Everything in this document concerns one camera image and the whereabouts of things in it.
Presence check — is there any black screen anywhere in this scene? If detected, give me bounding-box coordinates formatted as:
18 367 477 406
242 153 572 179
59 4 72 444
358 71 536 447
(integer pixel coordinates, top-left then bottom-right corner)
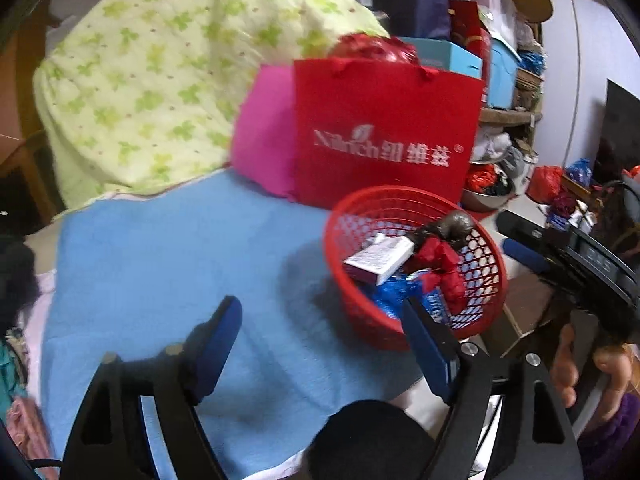
595 79 640 186

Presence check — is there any red raffia ribbon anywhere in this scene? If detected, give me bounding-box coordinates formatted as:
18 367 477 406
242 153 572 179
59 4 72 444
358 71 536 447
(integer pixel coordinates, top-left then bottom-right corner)
402 237 468 316

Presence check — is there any dark blue bag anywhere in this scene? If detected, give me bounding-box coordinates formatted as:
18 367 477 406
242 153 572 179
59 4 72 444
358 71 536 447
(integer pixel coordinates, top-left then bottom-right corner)
372 0 451 41

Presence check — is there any black cloth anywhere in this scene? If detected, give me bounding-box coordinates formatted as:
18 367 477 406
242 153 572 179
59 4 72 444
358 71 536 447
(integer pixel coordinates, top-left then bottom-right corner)
0 235 41 341

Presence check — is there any red plastic basket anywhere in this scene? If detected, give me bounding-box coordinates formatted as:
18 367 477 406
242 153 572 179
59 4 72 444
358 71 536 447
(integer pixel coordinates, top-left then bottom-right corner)
323 186 508 352

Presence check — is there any wooden shelf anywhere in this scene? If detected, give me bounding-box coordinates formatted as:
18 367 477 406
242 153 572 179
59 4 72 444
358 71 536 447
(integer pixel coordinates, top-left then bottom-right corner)
477 107 543 126

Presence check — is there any colourful patterned cloth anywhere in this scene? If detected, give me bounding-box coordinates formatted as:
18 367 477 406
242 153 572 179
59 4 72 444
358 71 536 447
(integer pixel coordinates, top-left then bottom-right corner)
0 330 53 468

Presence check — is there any white cardboard box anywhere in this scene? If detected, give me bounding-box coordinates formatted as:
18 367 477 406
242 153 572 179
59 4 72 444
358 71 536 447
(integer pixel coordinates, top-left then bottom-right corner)
342 232 416 287

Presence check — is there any red foil wrap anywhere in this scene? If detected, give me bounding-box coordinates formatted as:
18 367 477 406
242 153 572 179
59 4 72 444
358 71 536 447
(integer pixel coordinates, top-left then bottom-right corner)
327 32 421 66

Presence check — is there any red plastic bag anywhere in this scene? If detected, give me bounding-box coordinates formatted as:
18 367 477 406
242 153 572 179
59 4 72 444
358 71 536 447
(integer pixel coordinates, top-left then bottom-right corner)
527 165 566 206

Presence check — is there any metal bowl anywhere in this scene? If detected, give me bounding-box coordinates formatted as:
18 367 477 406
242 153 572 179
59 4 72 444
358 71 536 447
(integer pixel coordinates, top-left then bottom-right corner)
460 180 517 213

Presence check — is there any person's right hand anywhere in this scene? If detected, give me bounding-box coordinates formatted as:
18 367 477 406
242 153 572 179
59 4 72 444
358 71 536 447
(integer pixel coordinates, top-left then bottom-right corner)
552 322 640 431

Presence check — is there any green clover print quilt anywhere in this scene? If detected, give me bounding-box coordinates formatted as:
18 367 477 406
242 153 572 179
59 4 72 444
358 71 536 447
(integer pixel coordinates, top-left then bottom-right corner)
32 0 391 208

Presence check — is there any red paper bag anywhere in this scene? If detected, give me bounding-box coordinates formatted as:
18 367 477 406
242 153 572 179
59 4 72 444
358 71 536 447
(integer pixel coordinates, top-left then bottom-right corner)
292 57 486 211

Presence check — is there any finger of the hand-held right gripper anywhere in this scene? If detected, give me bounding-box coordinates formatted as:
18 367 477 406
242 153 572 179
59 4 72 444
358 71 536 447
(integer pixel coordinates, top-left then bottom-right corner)
495 209 551 243
502 237 553 276

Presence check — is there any person's right forearm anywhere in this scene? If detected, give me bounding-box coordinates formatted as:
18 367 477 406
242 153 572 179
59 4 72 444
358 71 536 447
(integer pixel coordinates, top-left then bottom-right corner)
577 395 640 480

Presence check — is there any wooden bed frame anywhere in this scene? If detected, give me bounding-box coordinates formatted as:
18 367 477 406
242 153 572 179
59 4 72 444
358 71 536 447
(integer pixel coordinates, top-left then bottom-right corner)
0 0 67 223

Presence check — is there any blue shiny wrapper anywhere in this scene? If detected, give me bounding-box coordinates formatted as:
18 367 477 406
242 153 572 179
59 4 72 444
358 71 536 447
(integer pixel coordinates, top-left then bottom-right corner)
370 267 448 326

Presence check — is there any dark rounded cloth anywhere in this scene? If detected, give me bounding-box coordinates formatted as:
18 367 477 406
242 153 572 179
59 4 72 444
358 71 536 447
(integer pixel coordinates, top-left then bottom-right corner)
305 399 437 480

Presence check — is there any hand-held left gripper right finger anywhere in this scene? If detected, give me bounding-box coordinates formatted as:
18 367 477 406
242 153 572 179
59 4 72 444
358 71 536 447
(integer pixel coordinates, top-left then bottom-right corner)
400 296 586 480

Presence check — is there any red gift bag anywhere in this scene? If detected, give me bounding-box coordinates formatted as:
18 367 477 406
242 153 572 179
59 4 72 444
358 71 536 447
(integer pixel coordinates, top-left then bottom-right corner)
447 0 493 81

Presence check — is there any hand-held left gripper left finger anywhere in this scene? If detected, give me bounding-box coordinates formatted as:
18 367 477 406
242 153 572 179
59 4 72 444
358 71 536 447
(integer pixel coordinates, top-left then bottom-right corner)
59 295 244 480

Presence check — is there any blue blanket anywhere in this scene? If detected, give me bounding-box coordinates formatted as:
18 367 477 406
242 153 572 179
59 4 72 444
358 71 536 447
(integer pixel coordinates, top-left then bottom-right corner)
40 172 426 480

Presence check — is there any grey plastic bag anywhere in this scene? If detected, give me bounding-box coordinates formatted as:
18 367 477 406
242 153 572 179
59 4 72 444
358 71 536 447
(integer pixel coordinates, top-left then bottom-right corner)
407 211 476 252

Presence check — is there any teal cardboard box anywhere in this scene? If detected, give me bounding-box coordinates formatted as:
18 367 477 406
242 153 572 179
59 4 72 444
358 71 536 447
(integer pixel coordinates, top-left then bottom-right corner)
400 36 483 81

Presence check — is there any blue shiny bag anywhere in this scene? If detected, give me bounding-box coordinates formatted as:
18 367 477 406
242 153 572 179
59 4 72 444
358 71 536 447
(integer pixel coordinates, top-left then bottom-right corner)
565 158 593 186

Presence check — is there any pale pink sheet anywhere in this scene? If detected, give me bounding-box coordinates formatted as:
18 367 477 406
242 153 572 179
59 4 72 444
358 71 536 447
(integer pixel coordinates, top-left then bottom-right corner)
22 269 57 391

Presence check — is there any blue storage box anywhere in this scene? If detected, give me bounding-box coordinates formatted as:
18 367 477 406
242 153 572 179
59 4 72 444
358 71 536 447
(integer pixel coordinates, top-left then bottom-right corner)
486 40 523 109

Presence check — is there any pink pillow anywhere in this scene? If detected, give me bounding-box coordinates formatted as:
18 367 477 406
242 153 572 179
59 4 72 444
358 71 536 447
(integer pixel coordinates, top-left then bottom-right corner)
230 64 299 203

